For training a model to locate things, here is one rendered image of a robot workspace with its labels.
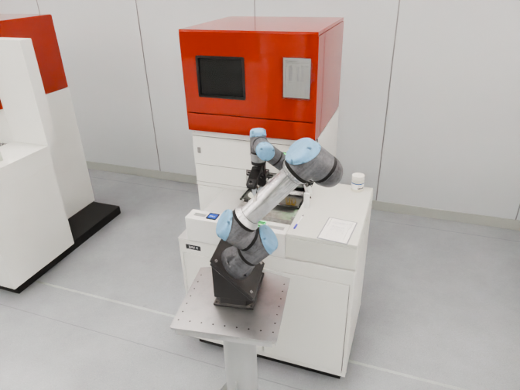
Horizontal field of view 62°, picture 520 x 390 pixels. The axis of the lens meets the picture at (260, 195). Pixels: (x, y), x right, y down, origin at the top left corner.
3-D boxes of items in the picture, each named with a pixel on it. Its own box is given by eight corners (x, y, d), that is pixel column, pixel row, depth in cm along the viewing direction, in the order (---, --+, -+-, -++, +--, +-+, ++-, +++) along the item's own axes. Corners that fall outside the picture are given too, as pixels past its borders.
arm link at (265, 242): (261, 269, 178) (283, 252, 172) (236, 255, 172) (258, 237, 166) (259, 248, 188) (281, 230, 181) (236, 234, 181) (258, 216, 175)
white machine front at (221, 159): (199, 183, 294) (193, 126, 275) (315, 199, 269) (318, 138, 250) (196, 184, 291) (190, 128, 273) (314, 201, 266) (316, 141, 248)
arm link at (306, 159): (240, 257, 172) (340, 167, 151) (210, 241, 165) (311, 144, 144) (238, 237, 182) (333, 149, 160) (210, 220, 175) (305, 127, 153)
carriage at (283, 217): (241, 209, 253) (240, 205, 252) (300, 219, 242) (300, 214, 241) (235, 216, 247) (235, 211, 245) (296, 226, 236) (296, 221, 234)
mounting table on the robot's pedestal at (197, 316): (276, 365, 173) (276, 342, 167) (172, 350, 181) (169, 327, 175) (291, 292, 212) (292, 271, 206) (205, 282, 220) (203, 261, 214)
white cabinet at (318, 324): (230, 285, 324) (224, 189, 286) (360, 313, 294) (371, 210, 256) (190, 347, 271) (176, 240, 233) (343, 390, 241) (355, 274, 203)
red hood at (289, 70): (234, 99, 331) (229, 15, 303) (338, 107, 306) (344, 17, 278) (187, 130, 268) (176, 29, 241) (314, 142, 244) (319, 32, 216)
